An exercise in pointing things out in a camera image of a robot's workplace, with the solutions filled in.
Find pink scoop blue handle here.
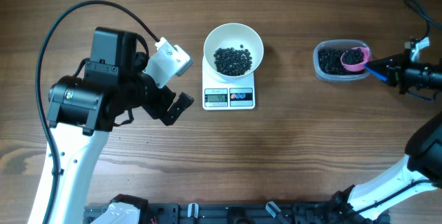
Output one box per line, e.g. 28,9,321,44
340,47,387,82

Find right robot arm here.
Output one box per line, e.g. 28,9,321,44
326,48,441,223

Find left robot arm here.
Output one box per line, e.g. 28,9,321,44
28,27,193,223

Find white digital kitchen scale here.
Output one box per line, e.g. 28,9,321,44
202,57,256,111

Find white bowl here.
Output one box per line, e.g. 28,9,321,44
203,23,264,80

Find clear plastic container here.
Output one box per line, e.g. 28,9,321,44
313,39,371,82

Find black beans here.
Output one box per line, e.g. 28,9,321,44
213,44,253,77

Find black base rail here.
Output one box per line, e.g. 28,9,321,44
84,194,391,224

